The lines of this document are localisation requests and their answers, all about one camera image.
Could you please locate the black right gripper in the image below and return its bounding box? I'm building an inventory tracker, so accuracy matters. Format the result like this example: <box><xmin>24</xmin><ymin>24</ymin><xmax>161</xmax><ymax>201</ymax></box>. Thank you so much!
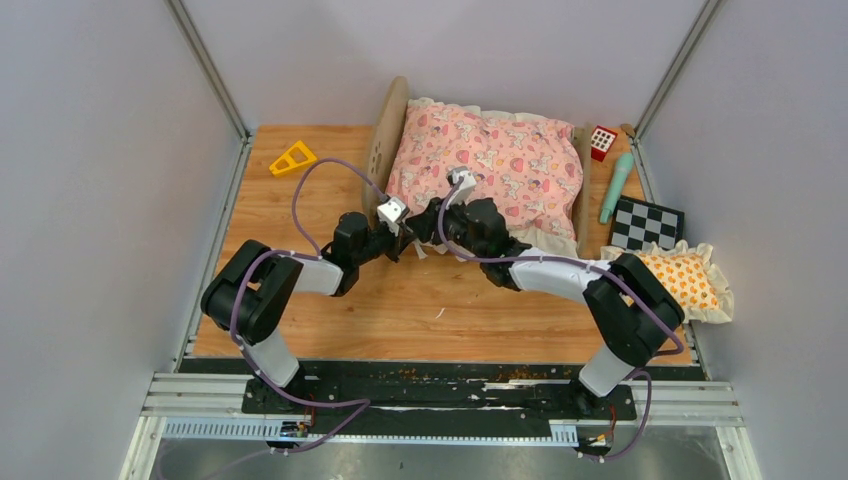
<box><xmin>406</xmin><ymin>192</ymin><xmax>487</xmax><ymax>260</ymax></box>

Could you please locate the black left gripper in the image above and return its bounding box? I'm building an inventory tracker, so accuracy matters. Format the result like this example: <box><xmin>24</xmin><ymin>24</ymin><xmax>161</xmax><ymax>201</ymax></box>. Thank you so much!
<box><xmin>355</xmin><ymin>219</ymin><xmax>418</xmax><ymax>268</ymax></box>

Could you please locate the pink unicorn drawstring bag blanket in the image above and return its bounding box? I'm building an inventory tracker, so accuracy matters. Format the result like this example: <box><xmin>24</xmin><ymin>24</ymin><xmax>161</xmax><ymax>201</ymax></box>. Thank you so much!
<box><xmin>384</xmin><ymin>97</ymin><xmax>586</xmax><ymax>261</ymax></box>

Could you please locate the wooden striped pet bed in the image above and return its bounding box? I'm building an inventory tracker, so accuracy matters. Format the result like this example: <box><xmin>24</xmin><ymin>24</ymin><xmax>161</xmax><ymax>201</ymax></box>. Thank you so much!
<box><xmin>360</xmin><ymin>76</ymin><xmax>596</xmax><ymax>256</ymax></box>

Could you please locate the orange duck print pillow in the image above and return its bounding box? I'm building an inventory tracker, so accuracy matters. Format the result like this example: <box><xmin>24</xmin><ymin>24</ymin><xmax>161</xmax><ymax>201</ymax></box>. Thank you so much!
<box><xmin>601</xmin><ymin>240</ymin><xmax>734</xmax><ymax>324</ymax></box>

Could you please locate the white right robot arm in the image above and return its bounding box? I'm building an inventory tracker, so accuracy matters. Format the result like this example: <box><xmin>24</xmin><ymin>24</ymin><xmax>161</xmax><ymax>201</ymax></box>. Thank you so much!
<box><xmin>405</xmin><ymin>198</ymin><xmax>684</xmax><ymax>418</ymax></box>

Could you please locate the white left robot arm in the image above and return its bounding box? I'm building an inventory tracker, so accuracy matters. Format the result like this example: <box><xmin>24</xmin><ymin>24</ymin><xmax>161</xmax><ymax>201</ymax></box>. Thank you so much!
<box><xmin>200</xmin><ymin>212</ymin><xmax>415</xmax><ymax>413</ymax></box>

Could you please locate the yellow triangle toy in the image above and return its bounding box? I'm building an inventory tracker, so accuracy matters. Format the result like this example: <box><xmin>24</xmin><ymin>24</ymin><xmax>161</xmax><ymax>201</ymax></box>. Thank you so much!
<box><xmin>268</xmin><ymin>140</ymin><xmax>318</xmax><ymax>178</ymax></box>

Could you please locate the red white grid block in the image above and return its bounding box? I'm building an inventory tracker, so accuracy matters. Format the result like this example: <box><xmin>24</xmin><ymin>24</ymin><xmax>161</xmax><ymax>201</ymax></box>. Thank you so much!
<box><xmin>589</xmin><ymin>125</ymin><xmax>618</xmax><ymax>162</ymax></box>

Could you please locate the black and silver chessboard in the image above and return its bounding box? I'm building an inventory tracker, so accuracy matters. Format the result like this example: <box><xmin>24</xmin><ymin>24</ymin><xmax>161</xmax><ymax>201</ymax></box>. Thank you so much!
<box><xmin>608</xmin><ymin>196</ymin><xmax>685</xmax><ymax>251</ymax></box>

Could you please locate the mint green massager wand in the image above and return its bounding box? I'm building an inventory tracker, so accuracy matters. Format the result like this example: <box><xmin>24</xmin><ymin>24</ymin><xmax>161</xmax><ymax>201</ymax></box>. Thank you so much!
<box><xmin>599</xmin><ymin>152</ymin><xmax>635</xmax><ymax>225</ymax></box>

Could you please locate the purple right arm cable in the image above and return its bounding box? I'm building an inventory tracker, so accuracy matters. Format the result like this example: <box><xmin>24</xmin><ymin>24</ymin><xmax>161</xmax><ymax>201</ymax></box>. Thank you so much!
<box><xmin>437</xmin><ymin>185</ymin><xmax>687</xmax><ymax>463</ymax></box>

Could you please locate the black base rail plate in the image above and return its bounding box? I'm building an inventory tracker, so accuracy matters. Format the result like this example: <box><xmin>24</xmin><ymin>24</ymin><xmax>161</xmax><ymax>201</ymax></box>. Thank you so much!
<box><xmin>241</xmin><ymin>360</ymin><xmax>637</xmax><ymax>438</ymax></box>

